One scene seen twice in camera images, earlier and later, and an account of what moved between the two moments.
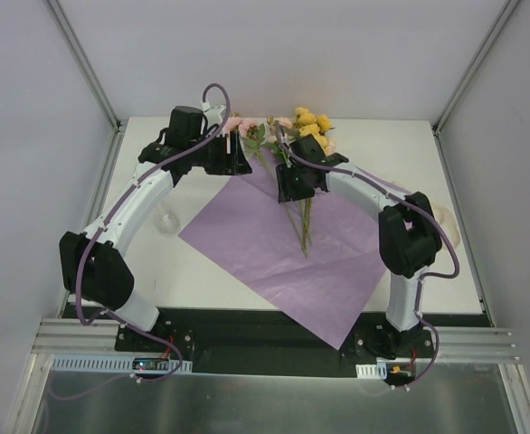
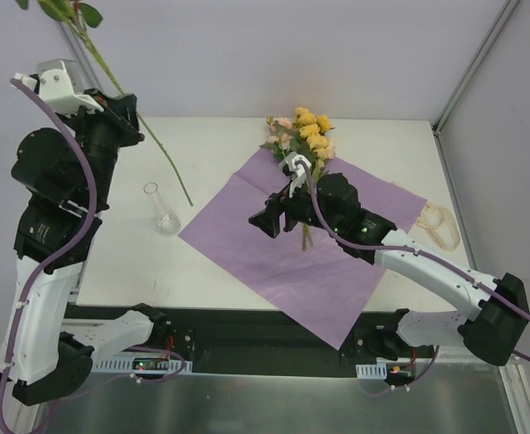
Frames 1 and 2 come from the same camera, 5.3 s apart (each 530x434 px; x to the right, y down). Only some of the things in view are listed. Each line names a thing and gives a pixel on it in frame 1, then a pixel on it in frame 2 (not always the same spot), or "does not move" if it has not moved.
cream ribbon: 449,224 does not move
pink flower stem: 254,132 to 78,14
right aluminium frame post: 498,24 does not move
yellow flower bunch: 312,125 does not move
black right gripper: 289,182 to 279,208
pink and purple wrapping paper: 318,259 does not move
